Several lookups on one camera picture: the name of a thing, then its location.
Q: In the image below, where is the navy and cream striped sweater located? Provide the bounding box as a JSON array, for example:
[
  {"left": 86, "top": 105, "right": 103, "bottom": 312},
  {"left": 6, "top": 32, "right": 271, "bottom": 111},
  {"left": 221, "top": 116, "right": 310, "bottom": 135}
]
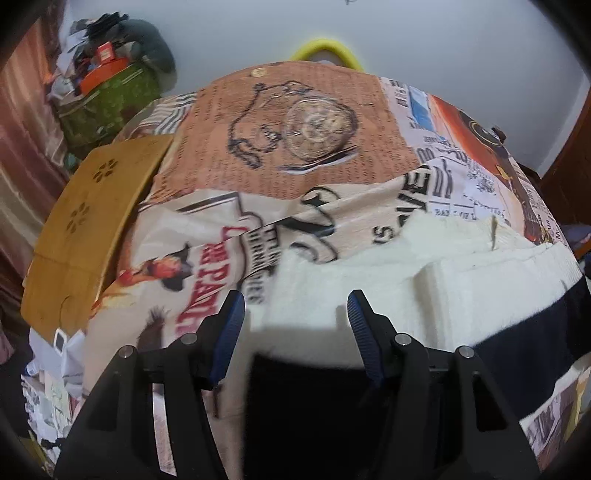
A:
[{"left": 244, "top": 215, "right": 591, "bottom": 480}]

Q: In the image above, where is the pile of papers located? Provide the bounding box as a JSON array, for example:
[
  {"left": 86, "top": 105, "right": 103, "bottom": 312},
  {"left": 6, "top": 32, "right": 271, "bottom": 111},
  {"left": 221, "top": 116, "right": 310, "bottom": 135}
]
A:
[{"left": 21, "top": 327, "right": 89, "bottom": 462}]

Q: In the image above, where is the printed bed sheet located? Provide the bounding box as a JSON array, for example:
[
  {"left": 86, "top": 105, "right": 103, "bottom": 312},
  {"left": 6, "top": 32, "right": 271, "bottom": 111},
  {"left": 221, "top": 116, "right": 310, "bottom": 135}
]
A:
[{"left": 85, "top": 61, "right": 587, "bottom": 478}]

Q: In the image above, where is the pile of clothes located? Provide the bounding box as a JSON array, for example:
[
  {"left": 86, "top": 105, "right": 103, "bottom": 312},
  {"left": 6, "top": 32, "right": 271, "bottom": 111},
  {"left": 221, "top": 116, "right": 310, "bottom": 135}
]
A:
[{"left": 46, "top": 13, "right": 139, "bottom": 95}]

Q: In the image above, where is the bamboo lap desk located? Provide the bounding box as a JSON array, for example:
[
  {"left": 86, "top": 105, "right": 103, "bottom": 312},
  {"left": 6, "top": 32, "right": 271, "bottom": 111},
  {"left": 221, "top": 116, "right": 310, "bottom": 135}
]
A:
[{"left": 22, "top": 135, "right": 174, "bottom": 345}]

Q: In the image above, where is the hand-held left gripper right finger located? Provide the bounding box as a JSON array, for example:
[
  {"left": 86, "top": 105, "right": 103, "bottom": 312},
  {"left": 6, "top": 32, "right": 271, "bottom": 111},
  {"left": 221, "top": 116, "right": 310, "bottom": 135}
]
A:
[{"left": 346, "top": 290, "right": 541, "bottom": 480}]

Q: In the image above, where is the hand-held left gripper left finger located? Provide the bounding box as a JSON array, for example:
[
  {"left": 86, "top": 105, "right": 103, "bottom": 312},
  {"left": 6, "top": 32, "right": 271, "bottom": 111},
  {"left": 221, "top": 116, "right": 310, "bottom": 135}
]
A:
[{"left": 54, "top": 290, "right": 246, "bottom": 480}]

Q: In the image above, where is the dark blue cloth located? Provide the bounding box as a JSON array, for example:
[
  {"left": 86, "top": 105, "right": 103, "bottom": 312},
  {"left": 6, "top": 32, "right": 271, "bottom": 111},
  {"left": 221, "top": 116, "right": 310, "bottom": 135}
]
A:
[{"left": 566, "top": 224, "right": 591, "bottom": 260}]

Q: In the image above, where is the green patterned storage box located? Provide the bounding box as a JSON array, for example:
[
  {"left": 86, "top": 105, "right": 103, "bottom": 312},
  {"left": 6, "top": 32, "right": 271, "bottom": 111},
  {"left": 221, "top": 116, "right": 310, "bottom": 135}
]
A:
[{"left": 60, "top": 62, "right": 163, "bottom": 149}]

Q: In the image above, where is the yellow foam tube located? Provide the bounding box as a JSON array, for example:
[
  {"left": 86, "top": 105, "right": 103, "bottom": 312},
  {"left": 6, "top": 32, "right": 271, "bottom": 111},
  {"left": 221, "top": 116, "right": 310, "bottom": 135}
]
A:
[{"left": 290, "top": 39, "right": 365, "bottom": 73}]

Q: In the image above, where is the orange striped curtain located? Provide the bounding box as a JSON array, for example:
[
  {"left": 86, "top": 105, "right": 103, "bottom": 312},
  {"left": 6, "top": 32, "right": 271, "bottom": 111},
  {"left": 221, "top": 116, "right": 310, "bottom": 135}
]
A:
[{"left": 0, "top": 0, "right": 71, "bottom": 319}]

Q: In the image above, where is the orange flat box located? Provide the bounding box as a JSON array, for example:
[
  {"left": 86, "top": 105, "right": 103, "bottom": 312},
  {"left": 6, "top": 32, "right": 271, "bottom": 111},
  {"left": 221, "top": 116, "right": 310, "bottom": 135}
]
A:
[{"left": 78, "top": 58, "right": 133, "bottom": 94}]

